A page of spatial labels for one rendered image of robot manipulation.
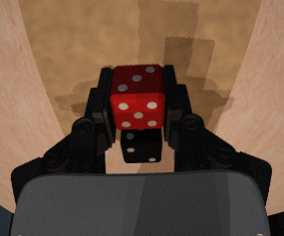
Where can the red die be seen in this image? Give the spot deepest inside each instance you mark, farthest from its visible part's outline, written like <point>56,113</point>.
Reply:
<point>137,97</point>

